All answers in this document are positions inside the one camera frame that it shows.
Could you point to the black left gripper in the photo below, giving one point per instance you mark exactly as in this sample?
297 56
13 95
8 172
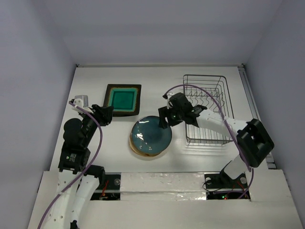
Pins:
103 113

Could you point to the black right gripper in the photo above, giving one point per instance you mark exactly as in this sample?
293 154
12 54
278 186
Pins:
170 117

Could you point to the teal brown square plate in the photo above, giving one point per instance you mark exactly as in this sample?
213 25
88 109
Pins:
124 98

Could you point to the dark teal round plate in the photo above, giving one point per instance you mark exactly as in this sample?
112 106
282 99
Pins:
149 137

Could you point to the beige bird round plate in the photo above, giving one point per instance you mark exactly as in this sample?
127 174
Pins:
139 152

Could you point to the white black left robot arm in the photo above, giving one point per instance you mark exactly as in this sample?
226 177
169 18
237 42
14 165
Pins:
78 177

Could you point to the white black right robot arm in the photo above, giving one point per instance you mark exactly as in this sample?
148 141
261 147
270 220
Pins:
250 137

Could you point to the white front table ledge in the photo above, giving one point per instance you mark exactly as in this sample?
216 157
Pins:
271 206

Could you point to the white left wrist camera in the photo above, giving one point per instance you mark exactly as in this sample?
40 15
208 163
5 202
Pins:
81 101

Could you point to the grey wire dish rack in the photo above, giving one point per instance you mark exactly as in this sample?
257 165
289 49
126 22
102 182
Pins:
207 90

